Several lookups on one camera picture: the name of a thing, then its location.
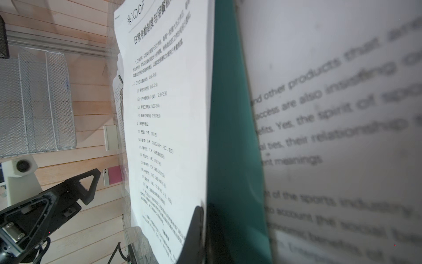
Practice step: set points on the white power socket box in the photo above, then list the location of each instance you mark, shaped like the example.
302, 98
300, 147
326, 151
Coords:
111, 138

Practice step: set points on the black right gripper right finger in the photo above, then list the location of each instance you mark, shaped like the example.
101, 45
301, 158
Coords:
217, 250

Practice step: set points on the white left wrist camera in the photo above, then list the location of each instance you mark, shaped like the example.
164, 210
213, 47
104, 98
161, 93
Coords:
20, 180

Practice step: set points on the black wire mesh basket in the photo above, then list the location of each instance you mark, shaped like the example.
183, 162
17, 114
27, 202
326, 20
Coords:
4, 50

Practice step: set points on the white wire mesh shelf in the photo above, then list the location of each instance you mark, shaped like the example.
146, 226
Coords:
36, 106

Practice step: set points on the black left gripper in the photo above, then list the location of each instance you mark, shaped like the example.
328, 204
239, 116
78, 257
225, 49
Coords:
27, 225

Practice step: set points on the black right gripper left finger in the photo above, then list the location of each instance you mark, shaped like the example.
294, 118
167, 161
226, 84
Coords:
193, 248

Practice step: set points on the teal file folder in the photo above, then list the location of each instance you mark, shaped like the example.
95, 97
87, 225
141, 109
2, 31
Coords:
235, 173

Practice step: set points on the paper with XDOF heading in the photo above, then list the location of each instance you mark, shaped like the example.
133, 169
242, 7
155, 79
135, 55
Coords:
167, 57

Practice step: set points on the paper with English text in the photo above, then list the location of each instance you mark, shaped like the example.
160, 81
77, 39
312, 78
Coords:
336, 90

